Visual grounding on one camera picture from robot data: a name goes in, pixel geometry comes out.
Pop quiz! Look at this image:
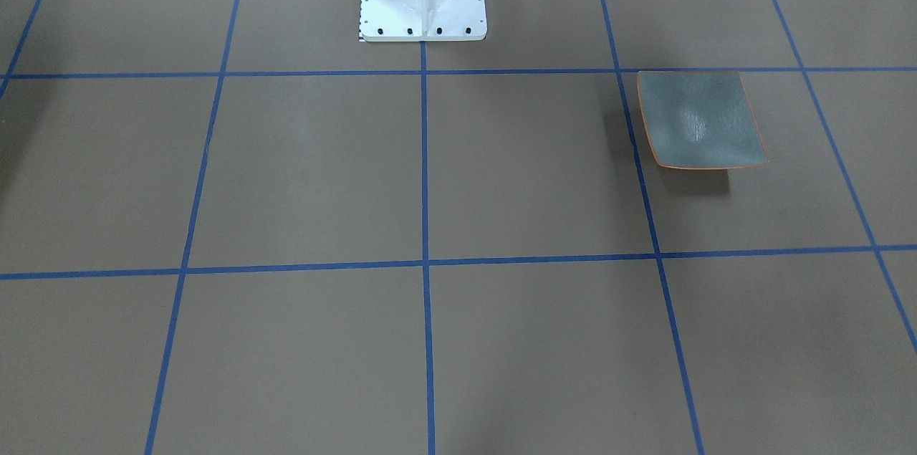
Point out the grey square plate orange rim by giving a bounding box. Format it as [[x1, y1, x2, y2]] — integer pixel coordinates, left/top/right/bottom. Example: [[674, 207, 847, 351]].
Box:
[[636, 70, 769, 171]]

